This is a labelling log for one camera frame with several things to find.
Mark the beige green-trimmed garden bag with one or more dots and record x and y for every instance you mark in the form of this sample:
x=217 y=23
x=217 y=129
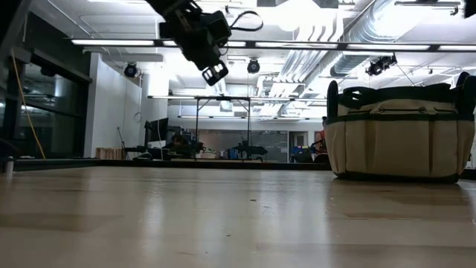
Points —
x=401 y=149

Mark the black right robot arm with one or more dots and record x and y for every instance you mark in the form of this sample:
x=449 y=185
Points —
x=470 y=7

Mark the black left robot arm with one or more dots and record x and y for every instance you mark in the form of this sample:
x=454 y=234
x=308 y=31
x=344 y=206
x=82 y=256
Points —
x=167 y=5

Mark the ceiling strip light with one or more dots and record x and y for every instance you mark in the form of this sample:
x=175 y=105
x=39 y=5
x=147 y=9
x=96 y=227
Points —
x=297 y=45
x=111 y=42
x=236 y=44
x=388 y=47
x=457 y=47

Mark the round black hanging lamp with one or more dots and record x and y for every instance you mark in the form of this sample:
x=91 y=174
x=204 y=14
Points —
x=130 y=70
x=253 y=66

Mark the black computer monitor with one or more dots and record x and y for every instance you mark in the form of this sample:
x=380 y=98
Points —
x=156 y=129

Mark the person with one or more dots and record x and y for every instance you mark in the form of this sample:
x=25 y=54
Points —
x=182 y=145
x=320 y=141

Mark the small white planter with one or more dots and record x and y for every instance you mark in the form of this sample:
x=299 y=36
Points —
x=209 y=153

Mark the distant black machine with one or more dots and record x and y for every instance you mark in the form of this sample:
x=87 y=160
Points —
x=253 y=149

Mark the wooden crate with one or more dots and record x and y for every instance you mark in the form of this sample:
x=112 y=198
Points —
x=108 y=153

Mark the black ceiling spotlight cluster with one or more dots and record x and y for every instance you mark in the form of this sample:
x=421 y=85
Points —
x=381 y=64

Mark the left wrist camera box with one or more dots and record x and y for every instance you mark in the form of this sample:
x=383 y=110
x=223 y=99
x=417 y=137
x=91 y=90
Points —
x=215 y=72

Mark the silver ventilation duct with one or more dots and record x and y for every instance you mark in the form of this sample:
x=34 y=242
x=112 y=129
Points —
x=357 y=30

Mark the small grey cylinder post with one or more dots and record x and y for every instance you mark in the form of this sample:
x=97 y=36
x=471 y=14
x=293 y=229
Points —
x=8 y=167

